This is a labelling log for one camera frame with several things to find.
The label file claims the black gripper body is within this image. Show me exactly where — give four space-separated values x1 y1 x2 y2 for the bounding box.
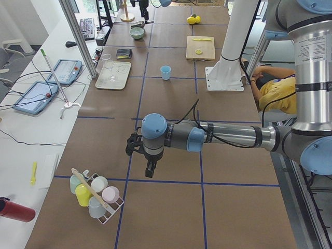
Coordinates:
126 133 144 156

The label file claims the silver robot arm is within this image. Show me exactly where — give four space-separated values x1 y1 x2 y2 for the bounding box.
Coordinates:
126 14 331 177
265 1 331 40

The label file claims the white plastic cup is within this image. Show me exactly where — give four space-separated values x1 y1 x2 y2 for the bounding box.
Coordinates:
91 176 108 193

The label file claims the pink plastic cup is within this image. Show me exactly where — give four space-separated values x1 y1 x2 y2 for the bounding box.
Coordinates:
102 186 120 204

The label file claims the yellow plastic cup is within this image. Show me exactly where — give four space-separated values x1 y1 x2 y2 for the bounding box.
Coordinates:
75 184 91 207

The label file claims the green plastic cup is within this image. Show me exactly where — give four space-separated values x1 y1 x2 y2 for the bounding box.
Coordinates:
70 174 81 194

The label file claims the pale blue plastic cup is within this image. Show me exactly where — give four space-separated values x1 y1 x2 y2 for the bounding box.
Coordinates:
88 196 106 218

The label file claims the light blue plastic cup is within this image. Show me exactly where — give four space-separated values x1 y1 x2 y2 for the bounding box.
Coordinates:
160 65 171 80

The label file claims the yellow whole lemon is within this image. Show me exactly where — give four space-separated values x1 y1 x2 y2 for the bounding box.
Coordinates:
195 16 201 24
187 17 196 25

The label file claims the cream bear serving tray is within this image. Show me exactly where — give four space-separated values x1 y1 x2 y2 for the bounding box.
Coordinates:
95 62 131 90

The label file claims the clear wine glass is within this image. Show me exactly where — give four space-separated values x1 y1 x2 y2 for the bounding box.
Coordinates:
101 53 116 82

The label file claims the grey folded cloth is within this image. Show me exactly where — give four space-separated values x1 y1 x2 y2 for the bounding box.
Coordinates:
116 48 132 59

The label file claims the blue teach pendant far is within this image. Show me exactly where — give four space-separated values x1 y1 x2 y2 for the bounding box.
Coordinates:
53 59 82 86

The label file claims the blue teach pendant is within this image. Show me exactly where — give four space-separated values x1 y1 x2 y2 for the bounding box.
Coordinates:
53 59 82 86
13 81 59 115

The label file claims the blue teach pendant near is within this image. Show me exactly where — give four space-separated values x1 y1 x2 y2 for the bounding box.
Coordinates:
13 81 59 115

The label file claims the green bowl of ice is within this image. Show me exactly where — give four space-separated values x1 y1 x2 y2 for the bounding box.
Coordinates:
129 27 145 40

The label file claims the bamboo cutting board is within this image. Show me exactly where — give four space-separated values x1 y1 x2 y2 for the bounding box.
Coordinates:
186 36 215 61

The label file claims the steel ice scoop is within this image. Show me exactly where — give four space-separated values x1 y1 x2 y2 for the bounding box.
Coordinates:
130 21 154 29

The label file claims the black computer mouse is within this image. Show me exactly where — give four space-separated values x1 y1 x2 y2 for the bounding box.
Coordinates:
65 41 77 48

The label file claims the yellow plastic knife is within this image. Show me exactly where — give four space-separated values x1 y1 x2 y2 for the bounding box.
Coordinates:
191 38 212 41

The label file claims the round wooden stand base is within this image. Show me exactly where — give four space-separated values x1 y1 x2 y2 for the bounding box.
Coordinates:
120 0 135 22

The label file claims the black keyboard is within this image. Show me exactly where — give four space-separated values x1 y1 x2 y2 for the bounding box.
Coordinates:
79 18 95 40

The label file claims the person in yellow shirt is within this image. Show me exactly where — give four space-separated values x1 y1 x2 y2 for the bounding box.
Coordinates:
250 65 297 114

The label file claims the red water bottle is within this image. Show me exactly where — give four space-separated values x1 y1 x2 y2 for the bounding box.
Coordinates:
1 197 36 223

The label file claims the white wire cup rack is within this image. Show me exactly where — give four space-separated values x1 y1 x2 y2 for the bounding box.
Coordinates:
82 170 124 224

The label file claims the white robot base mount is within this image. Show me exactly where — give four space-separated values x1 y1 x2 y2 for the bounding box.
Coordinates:
205 0 260 91

